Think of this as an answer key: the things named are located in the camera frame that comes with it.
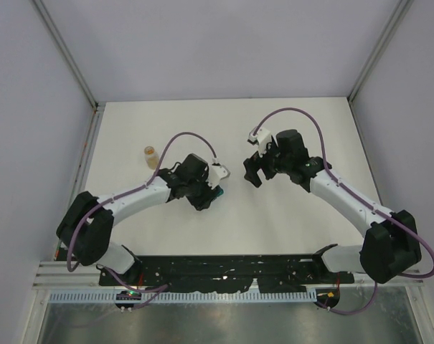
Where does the aluminium frame post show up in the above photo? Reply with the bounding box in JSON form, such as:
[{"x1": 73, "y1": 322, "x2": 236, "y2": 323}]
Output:
[
  {"x1": 32, "y1": 0, "x2": 99, "y2": 108},
  {"x1": 346, "y1": 0, "x2": 413, "y2": 105}
]

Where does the right aluminium frame post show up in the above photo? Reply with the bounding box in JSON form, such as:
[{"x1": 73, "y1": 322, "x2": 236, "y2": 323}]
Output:
[{"x1": 346, "y1": 0, "x2": 413, "y2": 105}]

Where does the teal pill organizer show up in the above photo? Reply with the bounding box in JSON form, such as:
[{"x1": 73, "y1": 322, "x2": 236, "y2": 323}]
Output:
[{"x1": 215, "y1": 186, "x2": 224, "y2": 198}]

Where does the white slotted cable duct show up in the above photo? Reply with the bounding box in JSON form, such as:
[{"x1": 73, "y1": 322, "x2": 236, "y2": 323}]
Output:
[{"x1": 49, "y1": 289, "x2": 317, "y2": 304}]

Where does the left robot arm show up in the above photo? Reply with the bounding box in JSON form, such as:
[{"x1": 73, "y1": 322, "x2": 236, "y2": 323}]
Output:
[{"x1": 57, "y1": 153, "x2": 230, "y2": 285}]

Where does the clear pill bottle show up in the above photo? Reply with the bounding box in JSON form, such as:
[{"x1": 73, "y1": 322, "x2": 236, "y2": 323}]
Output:
[{"x1": 143, "y1": 146, "x2": 159, "y2": 170}]

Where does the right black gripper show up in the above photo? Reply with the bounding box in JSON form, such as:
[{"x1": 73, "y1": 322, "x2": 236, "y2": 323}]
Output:
[{"x1": 244, "y1": 137, "x2": 292, "y2": 187}]

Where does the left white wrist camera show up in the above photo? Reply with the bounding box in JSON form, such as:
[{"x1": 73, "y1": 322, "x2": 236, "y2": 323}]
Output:
[{"x1": 207, "y1": 158, "x2": 230, "y2": 189}]

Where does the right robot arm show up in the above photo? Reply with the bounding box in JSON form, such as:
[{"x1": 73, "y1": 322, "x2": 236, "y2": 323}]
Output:
[{"x1": 243, "y1": 128, "x2": 422, "y2": 284}]

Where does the left aluminium frame post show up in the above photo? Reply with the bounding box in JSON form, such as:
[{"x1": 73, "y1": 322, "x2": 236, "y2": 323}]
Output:
[{"x1": 32, "y1": 0, "x2": 99, "y2": 108}]

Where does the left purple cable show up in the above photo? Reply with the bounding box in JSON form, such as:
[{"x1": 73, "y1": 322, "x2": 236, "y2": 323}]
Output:
[{"x1": 66, "y1": 131, "x2": 219, "y2": 311}]

